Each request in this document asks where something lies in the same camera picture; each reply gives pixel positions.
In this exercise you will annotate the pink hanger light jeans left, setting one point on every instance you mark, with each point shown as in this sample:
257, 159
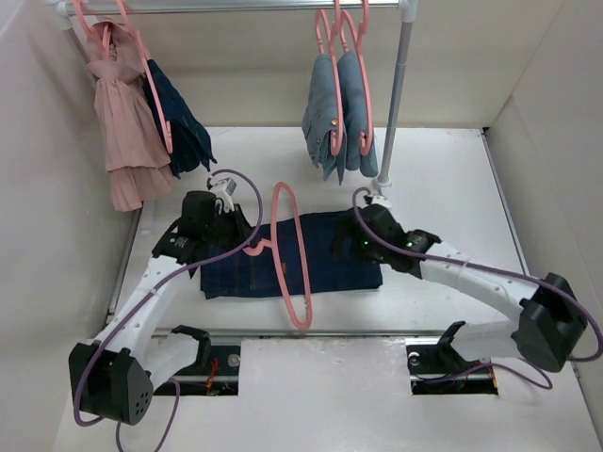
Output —
326, 31

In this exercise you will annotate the pink hanger light jeans right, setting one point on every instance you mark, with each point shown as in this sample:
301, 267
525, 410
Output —
351, 37

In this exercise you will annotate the light blue jeans right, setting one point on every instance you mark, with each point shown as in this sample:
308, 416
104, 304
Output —
355, 116

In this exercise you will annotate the pink hanger with dark shorts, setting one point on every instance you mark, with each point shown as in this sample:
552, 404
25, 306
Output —
145, 57

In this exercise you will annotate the dark denim hanging shorts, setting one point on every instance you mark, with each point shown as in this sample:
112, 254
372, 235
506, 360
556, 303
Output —
191, 143

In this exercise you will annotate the dark blue denim trousers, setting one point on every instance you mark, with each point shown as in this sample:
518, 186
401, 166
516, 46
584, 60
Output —
254, 277

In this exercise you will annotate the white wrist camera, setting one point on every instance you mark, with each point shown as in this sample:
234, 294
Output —
375, 199
223, 189

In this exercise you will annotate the silver clothes rack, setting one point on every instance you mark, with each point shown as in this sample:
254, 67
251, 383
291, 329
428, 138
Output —
355, 14

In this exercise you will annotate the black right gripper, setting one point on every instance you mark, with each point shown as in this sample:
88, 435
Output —
350, 228

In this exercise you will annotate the light blue jeans left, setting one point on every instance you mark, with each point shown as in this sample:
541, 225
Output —
320, 119

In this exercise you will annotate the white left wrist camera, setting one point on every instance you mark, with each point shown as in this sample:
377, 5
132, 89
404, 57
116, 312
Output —
223, 189

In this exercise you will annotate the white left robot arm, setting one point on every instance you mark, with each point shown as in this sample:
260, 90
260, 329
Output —
115, 375

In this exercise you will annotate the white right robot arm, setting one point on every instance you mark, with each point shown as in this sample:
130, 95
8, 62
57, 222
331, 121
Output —
542, 323

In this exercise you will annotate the pink hanger with skirt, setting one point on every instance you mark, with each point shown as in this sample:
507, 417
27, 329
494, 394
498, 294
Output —
89, 23

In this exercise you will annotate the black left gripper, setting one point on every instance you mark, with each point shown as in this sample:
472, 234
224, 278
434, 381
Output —
241, 227

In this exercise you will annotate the light blue jeans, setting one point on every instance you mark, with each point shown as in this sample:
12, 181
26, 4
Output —
320, 119
355, 116

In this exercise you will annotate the pink pleated skirt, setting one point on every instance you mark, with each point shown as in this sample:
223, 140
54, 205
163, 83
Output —
136, 161

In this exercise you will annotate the pink hanger light jeans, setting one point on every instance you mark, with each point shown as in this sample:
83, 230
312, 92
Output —
326, 31
351, 37

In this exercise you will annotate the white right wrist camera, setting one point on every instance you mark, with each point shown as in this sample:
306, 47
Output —
375, 199

